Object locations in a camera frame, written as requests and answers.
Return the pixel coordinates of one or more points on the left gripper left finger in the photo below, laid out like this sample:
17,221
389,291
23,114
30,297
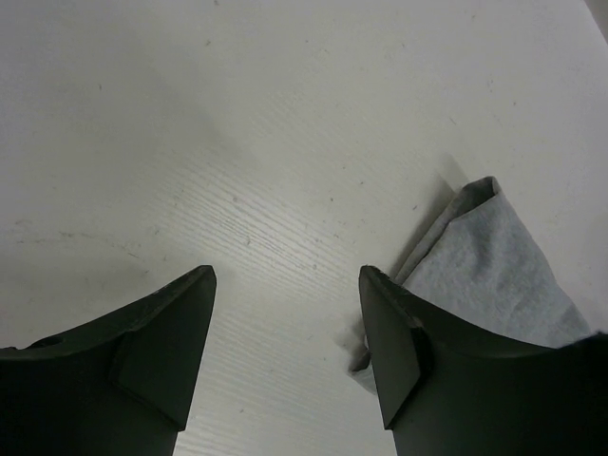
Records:
121,384

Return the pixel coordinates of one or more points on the grey tank top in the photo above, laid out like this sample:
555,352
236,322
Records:
478,261

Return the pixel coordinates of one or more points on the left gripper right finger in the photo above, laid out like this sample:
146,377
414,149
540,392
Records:
448,387

